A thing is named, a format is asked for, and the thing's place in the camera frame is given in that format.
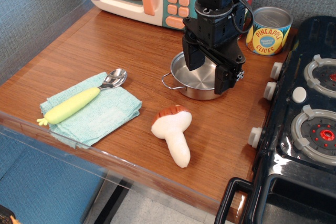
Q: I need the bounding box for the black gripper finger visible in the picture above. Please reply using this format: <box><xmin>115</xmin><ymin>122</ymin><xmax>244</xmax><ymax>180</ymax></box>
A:
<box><xmin>214</xmin><ymin>63</ymin><xmax>235</xmax><ymax>95</ymax></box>
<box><xmin>182</xmin><ymin>36</ymin><xmax>205</xmax><ymax>71</ymax></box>

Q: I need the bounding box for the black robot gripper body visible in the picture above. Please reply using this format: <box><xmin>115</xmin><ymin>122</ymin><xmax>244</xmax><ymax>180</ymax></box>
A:
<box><xmin>183</xmin><ymin>1</ymin><xmax>245</xmax><ymax>80</ymax></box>

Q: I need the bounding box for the plush white brown mushroom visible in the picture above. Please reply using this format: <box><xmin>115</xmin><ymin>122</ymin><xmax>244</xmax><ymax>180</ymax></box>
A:
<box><xmin>151</xmin><ymin>105</ymin><xmax>192</xmax><ymax>168</ymax></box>

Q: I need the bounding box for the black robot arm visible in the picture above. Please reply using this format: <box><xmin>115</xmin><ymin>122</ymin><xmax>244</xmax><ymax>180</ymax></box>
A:
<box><xmin>182</xmin><ymin>0</ymin><xmax>253</xmax><ymax>94</ymax></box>

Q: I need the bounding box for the small steel pot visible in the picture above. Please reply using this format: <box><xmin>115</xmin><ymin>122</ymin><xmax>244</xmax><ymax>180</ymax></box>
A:
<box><xmin>161</xmin><ymin>52</ymin><xmax>223</xmax><ymax>101</ymax></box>

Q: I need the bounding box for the tomato sauce can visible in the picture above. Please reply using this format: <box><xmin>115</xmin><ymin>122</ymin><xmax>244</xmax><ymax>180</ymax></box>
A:
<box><xmin>238</xmin><ymin>0</ymin><xmax>254</xmax><ymax>38</ymax></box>

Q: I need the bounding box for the pineapple slices can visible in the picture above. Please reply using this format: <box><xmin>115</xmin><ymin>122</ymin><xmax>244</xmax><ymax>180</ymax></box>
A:
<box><xmin>246</xmin><ymin>6</ymin><xmax>293</xmax><ymax>56</ymax></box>

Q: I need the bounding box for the light blue folded cloth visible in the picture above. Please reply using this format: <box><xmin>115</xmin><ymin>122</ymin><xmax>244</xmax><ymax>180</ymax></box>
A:
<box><xmin>40</xmin><ymin>72</ymin><xmax>142</xmax><ymax>146</ymax></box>

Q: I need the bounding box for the black toy stove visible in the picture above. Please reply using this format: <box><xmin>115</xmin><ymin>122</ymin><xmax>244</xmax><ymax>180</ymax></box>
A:
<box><xmin>215</xmin><ymin>16</ymin><xmax>335</xmax><ymax>223</ymax></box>

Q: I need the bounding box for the clear acrylic barrier panel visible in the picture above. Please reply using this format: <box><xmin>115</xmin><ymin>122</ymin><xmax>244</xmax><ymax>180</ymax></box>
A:
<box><xmin>1</xmin><ymin>113</ymin><xmax>215</xmax><ymax>223</ymax></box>

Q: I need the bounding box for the spoon with yellow handle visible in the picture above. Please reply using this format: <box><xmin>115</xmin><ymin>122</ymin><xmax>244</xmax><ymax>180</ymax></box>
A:
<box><xmin>36</xmin><ymin>68</ymin><xmax>128</xmax><ymax>126</ymax></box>

